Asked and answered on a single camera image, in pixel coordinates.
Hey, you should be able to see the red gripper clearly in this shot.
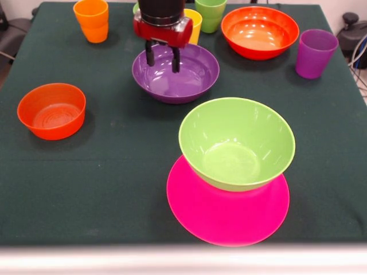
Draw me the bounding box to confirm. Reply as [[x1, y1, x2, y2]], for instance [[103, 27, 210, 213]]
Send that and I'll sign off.
[[132, 14, 194, 74]]

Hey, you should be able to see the purple plastic bowl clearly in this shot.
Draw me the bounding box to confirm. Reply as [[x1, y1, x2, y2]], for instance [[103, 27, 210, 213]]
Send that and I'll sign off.
[[131, 43, 221, 104]]

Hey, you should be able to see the large green plastic bowl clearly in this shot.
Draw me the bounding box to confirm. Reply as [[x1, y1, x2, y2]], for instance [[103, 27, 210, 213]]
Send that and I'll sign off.
[[178, 97, 296, 193]]

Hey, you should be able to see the pink plastic bowl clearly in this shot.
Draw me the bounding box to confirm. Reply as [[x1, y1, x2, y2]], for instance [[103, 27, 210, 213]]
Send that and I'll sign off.
[[166, 154, 291, 248]]

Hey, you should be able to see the yellow plastic cup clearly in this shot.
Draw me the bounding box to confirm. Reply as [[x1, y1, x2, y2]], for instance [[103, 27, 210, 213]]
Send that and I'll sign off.
[[183, 9, 203, 45]]

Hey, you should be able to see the green plastic cup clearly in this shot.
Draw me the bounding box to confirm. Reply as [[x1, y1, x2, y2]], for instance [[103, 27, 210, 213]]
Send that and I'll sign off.
[[194, 0, 228, 34]]

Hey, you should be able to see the orange plastic cup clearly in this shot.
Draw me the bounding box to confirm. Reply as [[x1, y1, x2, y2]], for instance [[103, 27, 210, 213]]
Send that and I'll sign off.
[[73, 0, 110, 44]]

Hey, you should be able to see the large red-orange plastic bowl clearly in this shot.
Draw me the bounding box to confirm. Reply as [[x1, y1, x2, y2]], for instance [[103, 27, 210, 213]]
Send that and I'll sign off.
[[220, 6, 300, 61]]

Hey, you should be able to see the small red-orange plastic bowl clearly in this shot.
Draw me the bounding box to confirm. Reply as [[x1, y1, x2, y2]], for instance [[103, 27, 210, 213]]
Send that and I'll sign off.
[[17, 82, 87, 141]]

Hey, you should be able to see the dark green tablecloth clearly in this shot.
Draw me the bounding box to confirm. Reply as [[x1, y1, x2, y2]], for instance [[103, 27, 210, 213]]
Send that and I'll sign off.
[[0, 1, 367, 246]]

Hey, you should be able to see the grey office chair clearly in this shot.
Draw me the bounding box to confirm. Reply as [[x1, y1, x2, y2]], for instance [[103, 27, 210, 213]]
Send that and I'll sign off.
[[0, 17, 34, 61]]

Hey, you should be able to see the purple plastic cup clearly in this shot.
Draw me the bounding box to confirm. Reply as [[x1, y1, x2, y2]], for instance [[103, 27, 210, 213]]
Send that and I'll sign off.
[[295, 29, 339, 79]]

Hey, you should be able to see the black chair base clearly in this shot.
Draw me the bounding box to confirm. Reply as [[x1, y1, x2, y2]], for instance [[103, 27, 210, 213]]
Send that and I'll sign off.
[[337, 13, 367, 52]]

